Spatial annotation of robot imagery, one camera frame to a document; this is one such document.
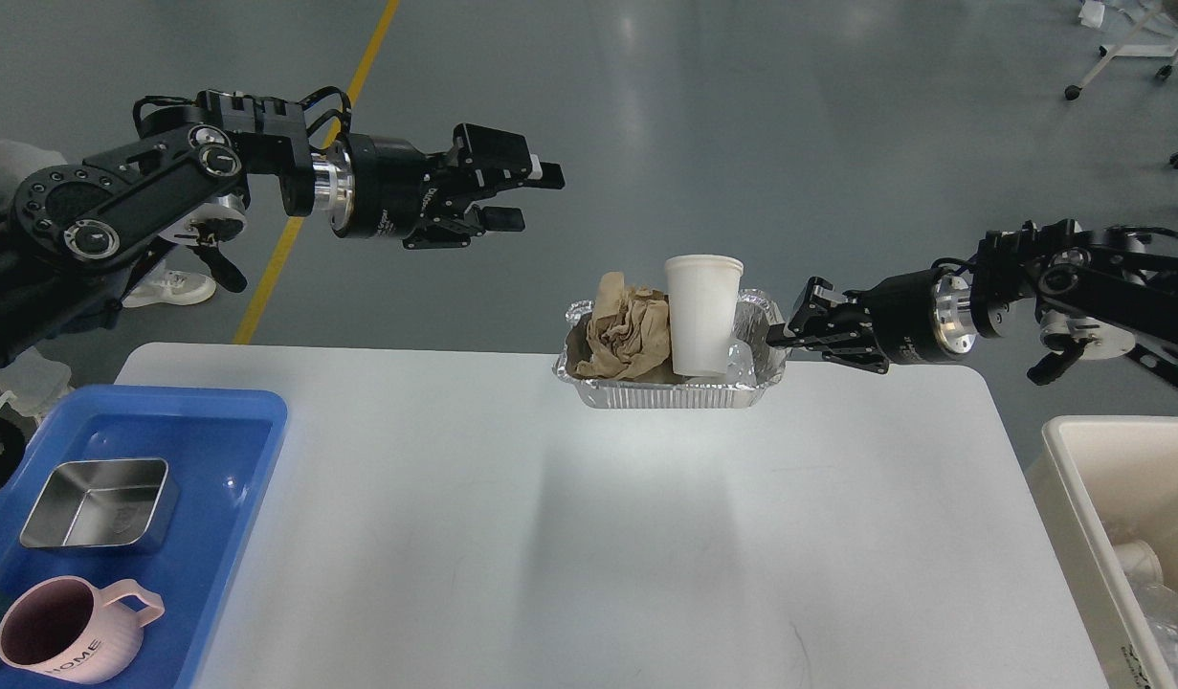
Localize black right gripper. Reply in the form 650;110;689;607
767;267;978;375

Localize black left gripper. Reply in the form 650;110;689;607
310;122;565;251

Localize aluminium foil tray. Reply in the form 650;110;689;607
552;289;787;410

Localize white paper cup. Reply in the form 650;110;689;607
664;256;744;378

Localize brown paper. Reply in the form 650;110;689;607
573;272;671;380

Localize square steel container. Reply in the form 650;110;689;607
18;457;179;555

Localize pink mug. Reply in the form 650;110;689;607
0;575;166;685

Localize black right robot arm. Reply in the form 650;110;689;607
767;219;1178;391

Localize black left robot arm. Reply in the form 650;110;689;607
0;86;565;419

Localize white bin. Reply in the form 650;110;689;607
1025;417;1178;688

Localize blue plastic tray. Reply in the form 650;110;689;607
0;385;287;688

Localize person in grey trousers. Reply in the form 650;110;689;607
0;139;216;420

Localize white wheeled frame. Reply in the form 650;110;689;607
1063;1;1178;101

